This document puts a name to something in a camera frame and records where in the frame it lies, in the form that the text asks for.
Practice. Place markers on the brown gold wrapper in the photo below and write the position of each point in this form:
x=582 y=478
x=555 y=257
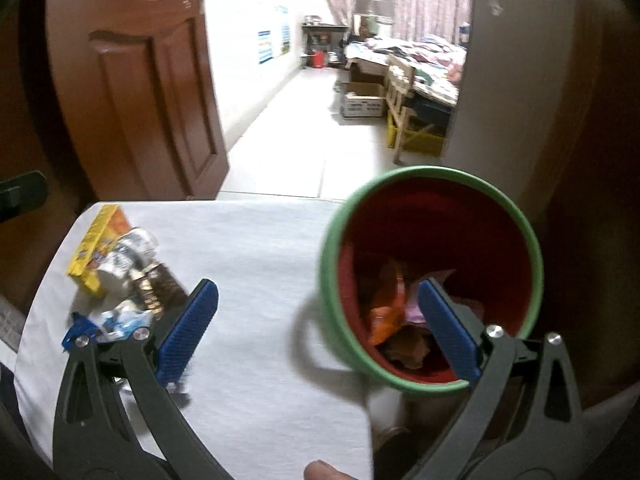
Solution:
x=155 y=289

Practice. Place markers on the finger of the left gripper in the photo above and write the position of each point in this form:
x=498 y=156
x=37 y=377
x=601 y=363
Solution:
x=22 y=194

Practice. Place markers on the purple snack bag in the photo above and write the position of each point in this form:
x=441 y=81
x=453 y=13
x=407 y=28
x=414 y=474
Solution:
x=424 y=293

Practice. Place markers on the person right hand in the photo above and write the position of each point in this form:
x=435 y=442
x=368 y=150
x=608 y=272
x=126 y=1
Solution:
x=320 y=470

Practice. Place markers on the yellow snack box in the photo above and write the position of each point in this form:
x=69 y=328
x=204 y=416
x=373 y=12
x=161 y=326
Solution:
x=110 y=224

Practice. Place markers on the wall poster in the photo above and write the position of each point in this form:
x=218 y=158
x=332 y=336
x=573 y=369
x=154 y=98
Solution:
x=273 y=33

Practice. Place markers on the wooden chair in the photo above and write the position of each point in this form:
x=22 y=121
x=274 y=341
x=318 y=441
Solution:
x=399 y=93

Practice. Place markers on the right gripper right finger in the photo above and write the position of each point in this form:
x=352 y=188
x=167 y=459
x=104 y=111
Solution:
x=522 y=418

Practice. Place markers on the red bin green rim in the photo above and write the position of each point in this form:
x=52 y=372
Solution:
x=417 y=225

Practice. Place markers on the orange snack wrapper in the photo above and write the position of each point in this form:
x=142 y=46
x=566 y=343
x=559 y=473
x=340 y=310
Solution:
x=387 y=311

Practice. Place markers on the dark cabinet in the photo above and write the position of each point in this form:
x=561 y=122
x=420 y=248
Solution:
x=549 y=99

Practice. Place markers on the bed with pink bedding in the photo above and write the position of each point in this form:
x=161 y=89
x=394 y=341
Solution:
x=438 y=64

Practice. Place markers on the blue snack wrapper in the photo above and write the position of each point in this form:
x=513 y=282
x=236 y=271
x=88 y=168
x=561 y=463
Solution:
x=81 y=327

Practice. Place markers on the dark desk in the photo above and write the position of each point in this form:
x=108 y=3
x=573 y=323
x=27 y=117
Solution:
x=330 y=39

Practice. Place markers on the light blue white wrapper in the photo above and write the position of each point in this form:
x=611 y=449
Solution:
x=119 y=323

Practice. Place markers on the red bucket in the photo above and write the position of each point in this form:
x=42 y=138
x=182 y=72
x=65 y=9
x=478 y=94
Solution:
x=318 y=59

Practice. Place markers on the white floral paper cup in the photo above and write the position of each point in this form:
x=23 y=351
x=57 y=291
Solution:
x=133 y=252

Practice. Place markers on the white storage crate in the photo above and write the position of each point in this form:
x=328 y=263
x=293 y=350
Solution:
x=363 y=100

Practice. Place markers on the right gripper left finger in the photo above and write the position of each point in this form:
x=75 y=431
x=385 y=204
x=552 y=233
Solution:
x=92 y=435

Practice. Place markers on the yellow plastic crate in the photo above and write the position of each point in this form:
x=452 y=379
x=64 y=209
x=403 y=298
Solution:
x=418 y=139

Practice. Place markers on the brown wooden door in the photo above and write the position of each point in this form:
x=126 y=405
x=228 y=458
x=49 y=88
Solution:
x=134 y=85

